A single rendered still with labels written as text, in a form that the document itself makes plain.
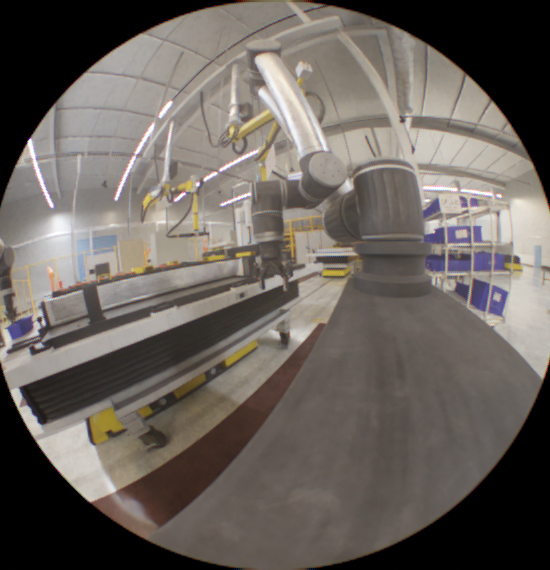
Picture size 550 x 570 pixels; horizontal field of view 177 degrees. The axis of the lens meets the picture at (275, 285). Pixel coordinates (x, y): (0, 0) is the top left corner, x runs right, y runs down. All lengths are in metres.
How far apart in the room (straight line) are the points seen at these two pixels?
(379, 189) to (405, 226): 0.11
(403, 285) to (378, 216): 0.17
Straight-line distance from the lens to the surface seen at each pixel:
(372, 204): 0.48
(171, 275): 0.98
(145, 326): 0.72
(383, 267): 0.46
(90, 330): 0.75
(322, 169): 0.47
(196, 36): 9.74
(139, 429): 1.18
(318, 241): 10.35
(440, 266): 2.42
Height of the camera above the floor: 1.02
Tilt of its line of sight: 11 degrees down
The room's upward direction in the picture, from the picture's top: 5 degrees counter-clockwise
